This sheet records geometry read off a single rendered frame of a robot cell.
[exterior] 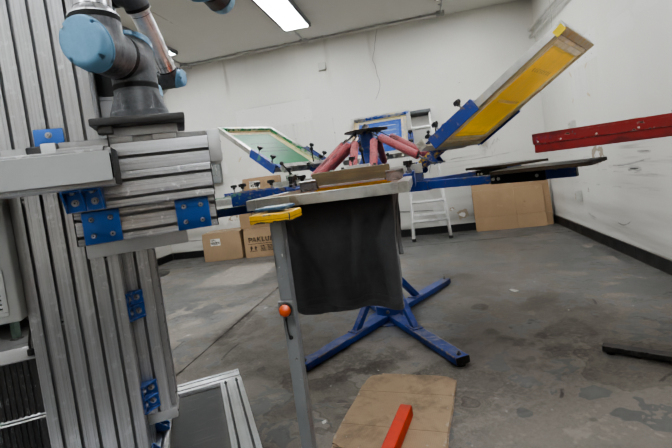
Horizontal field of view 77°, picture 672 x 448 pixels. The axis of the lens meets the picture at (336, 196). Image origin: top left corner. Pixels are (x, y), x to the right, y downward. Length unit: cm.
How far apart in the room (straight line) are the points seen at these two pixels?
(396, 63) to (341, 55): 81
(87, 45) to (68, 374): 92
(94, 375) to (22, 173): 66
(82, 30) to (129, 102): 20
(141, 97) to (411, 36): 541
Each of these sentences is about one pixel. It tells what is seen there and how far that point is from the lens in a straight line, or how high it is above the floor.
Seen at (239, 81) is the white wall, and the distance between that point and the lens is 685.
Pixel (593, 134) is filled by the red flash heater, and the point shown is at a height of 106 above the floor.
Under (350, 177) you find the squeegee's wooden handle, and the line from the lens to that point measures 204.
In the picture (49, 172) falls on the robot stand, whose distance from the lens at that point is 113.
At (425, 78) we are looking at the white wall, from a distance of 626.
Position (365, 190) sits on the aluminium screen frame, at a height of 97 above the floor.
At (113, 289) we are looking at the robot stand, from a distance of 145.
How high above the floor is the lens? 104
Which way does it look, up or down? 3 degrees down
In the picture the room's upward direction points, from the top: 8 degrees counter-clockwise
